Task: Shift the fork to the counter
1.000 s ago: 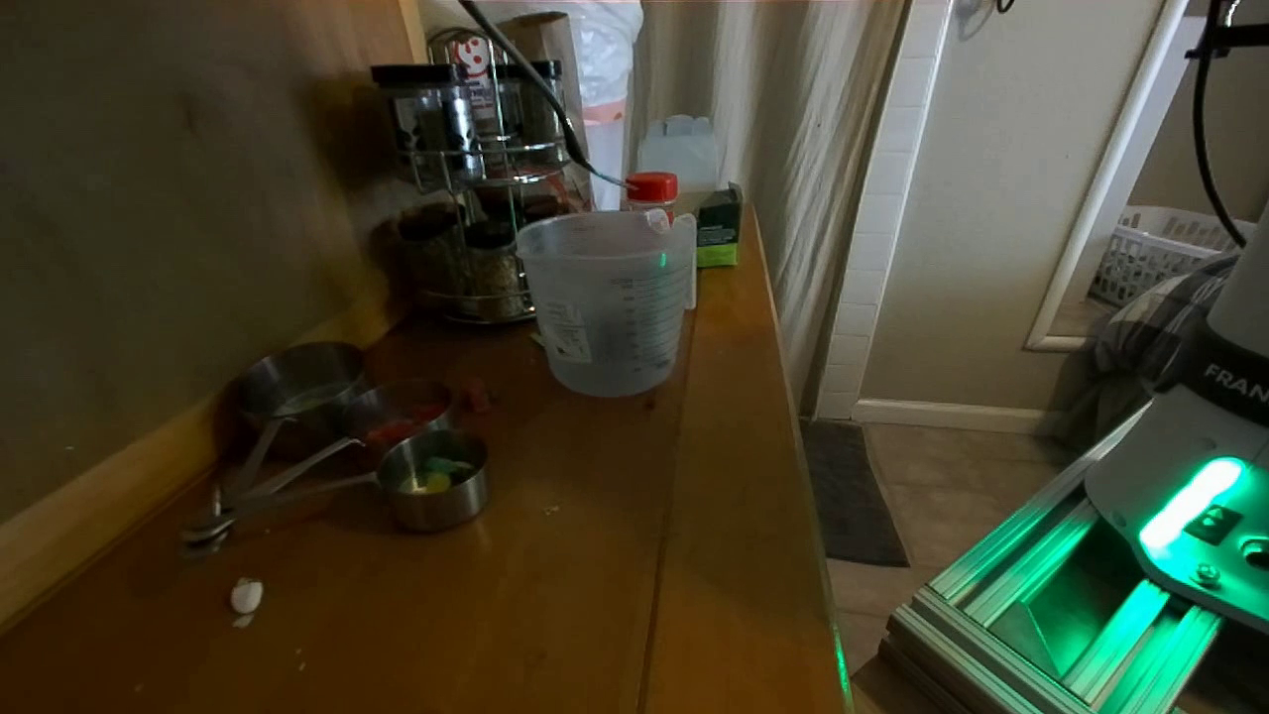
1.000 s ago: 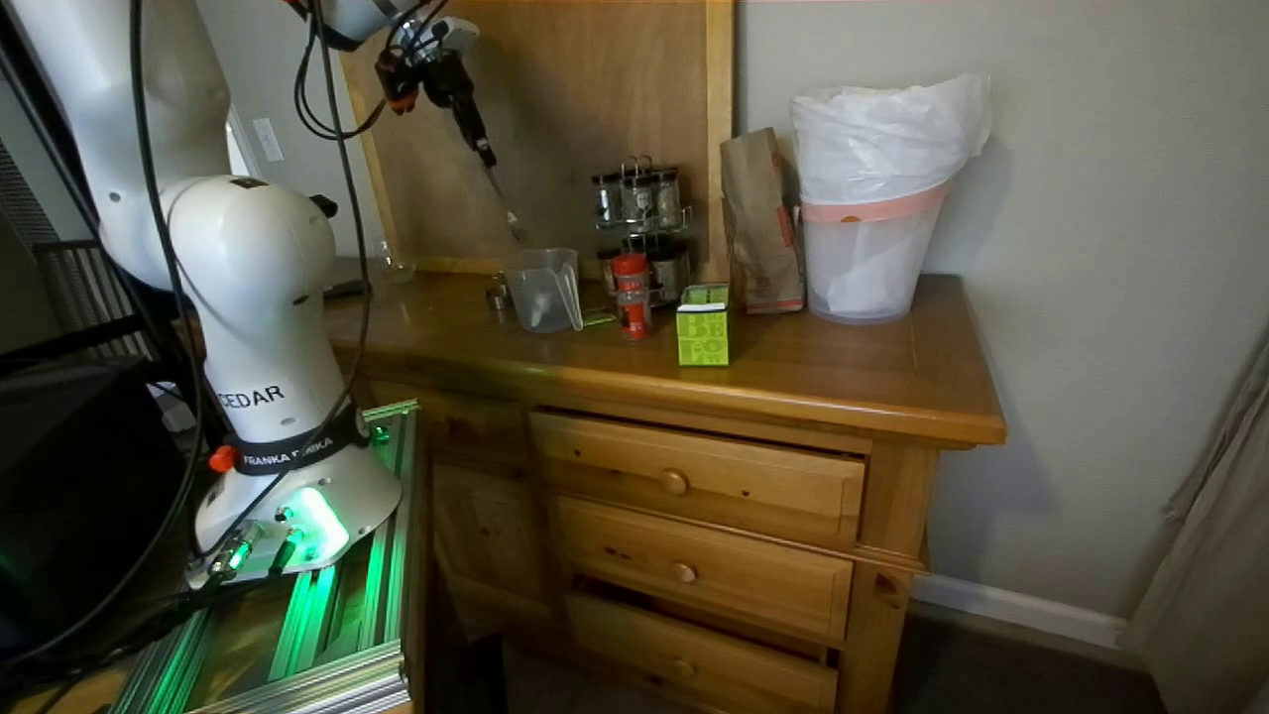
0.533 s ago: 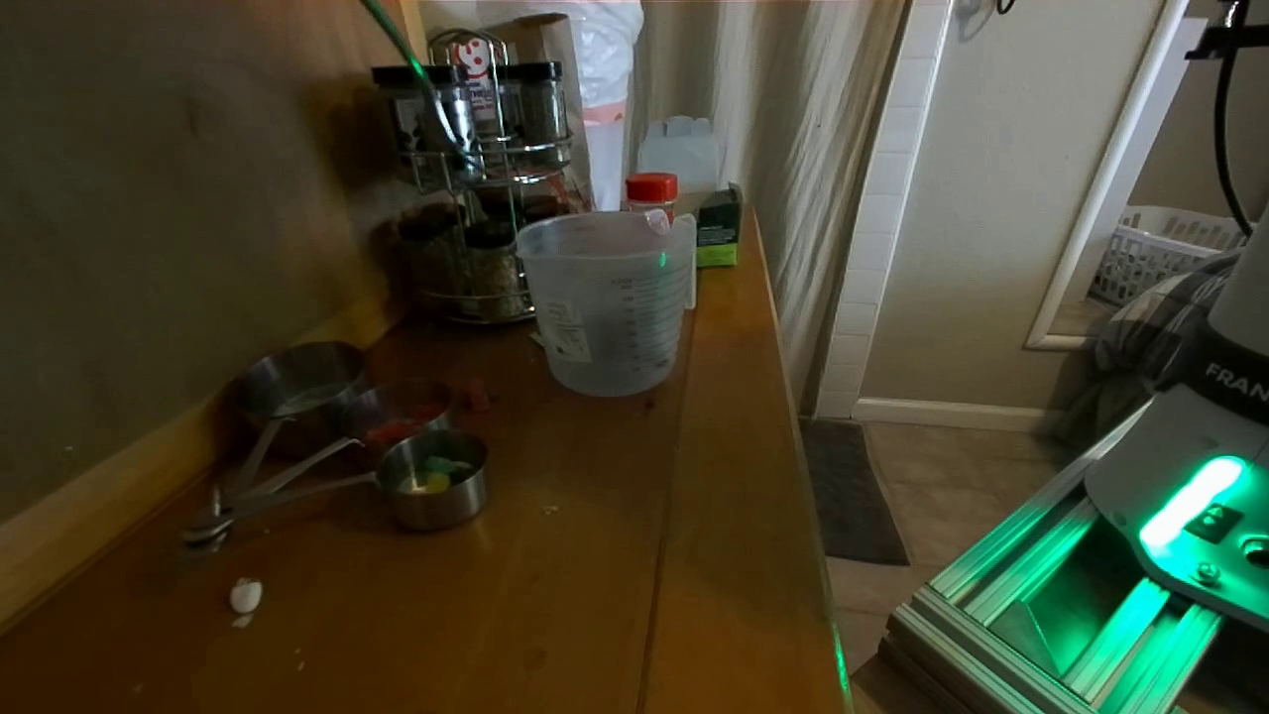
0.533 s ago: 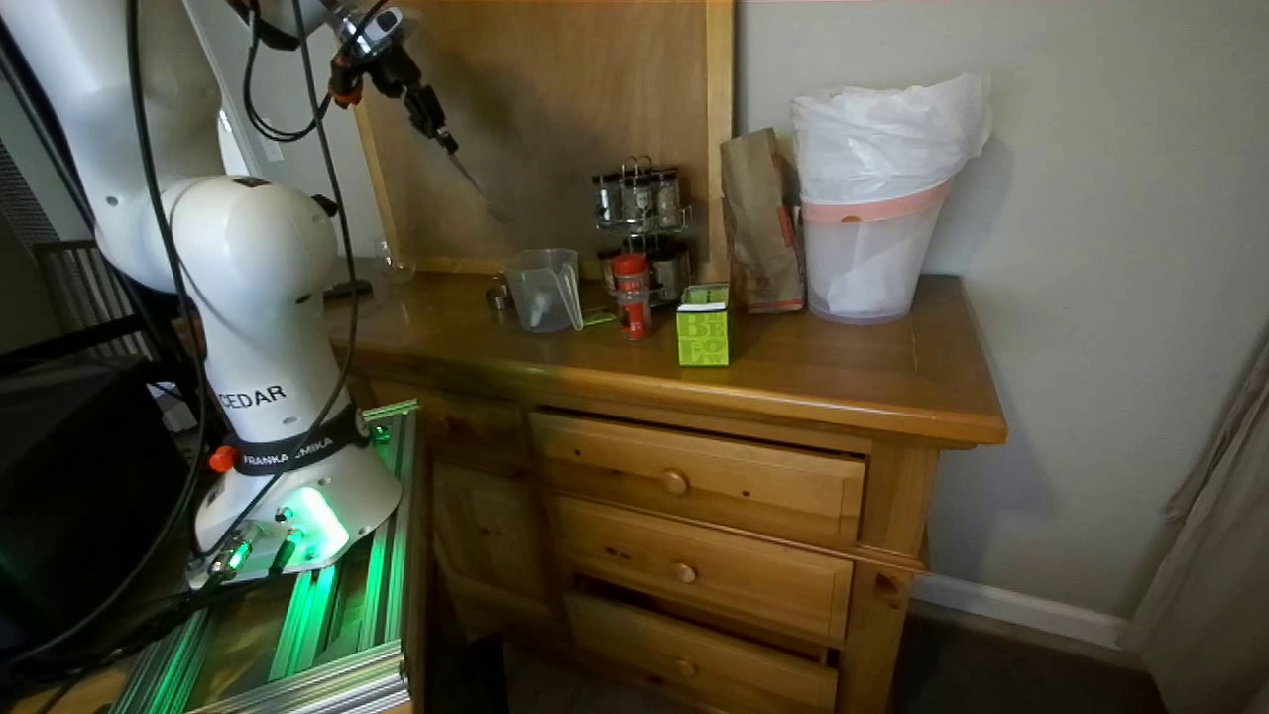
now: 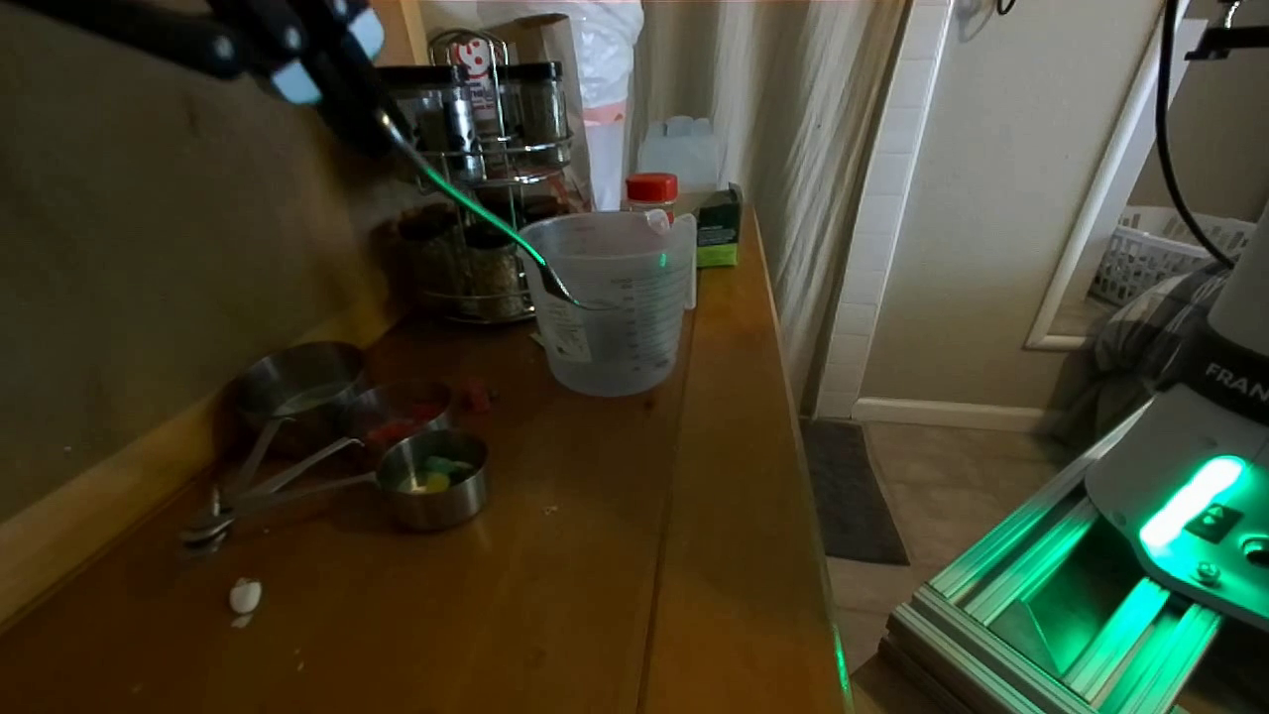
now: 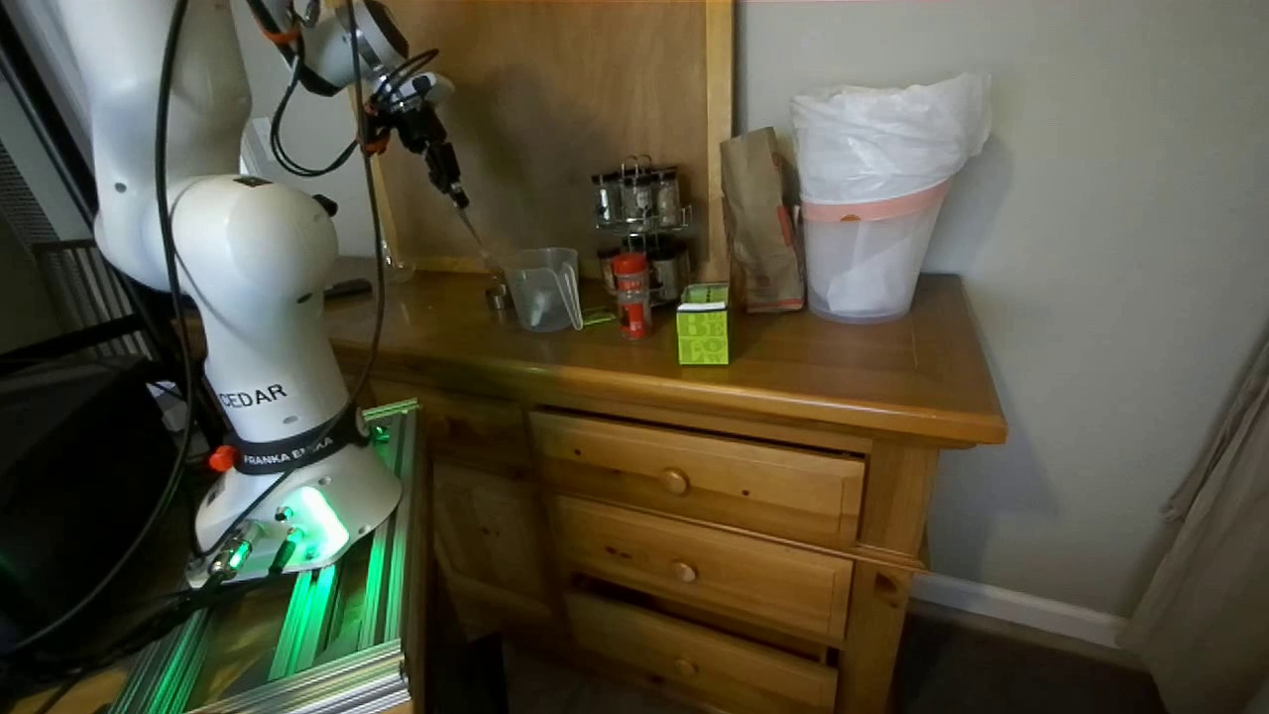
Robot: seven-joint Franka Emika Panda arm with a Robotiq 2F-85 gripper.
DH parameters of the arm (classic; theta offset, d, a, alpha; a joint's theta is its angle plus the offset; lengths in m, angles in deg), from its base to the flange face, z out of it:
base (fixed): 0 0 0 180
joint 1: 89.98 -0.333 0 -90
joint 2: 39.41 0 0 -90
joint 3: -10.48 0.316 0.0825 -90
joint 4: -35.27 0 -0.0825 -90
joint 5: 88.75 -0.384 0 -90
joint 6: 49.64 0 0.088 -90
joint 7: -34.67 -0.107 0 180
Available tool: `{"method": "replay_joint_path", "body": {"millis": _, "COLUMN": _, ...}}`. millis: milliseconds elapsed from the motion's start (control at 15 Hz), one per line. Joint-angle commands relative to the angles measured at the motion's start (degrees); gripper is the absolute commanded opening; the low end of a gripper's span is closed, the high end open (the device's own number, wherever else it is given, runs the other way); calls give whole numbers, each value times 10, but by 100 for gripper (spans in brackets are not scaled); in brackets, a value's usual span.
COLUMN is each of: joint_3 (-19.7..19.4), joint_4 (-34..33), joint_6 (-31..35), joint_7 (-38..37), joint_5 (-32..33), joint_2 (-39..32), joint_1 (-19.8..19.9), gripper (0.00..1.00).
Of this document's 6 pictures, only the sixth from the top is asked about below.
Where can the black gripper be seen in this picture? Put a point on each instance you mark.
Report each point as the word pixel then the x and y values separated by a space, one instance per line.
pixel 412 103

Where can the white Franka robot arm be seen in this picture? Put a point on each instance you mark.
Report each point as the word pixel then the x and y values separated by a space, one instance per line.
pixel 264 332

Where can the wooden back board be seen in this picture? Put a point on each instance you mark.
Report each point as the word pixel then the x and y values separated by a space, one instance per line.
pixel 568 103

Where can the clear plastic measuring pitcher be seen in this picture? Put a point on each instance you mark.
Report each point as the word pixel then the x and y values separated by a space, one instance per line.
pixel 547 294

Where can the metal spice rack with jars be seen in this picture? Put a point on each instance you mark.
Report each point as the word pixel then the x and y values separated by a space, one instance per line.
pixel 645 201

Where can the small green strip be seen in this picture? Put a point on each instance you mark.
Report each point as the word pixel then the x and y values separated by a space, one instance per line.
pixel 595 320

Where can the red-lidded spice jar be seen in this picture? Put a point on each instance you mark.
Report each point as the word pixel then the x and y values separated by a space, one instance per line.
pixel 632 300

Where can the small green box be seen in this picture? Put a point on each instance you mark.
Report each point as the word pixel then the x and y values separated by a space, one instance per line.
pixel 703 332

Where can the brown paper bag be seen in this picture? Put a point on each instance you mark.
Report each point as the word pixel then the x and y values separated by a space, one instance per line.
pixel 763 225

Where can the round wooden drawer knob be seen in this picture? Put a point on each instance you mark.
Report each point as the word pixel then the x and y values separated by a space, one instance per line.
pixel 677 481
pixel 683 571

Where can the dark slatted railing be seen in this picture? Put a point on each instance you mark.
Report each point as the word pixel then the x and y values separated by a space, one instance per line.
pixel 82 300

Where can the wooden dresser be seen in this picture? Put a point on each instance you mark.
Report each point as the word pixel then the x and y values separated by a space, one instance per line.
pixel 819 372

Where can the wide wooden drawer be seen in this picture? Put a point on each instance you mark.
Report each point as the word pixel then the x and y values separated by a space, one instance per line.
pixel 753 575
pixel 739 477
pixel 714 669

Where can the white bin with plastic liner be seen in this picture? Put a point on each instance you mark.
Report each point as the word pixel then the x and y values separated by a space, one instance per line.
pixel 875 201

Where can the black monitor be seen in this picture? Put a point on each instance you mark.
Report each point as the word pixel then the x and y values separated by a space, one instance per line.
pixel 66 501

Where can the white baseboard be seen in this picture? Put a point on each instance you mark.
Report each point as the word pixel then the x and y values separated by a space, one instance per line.
pixel 1015 614

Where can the beige curtain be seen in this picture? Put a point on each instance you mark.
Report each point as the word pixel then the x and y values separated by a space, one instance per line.
pixel 1212 567

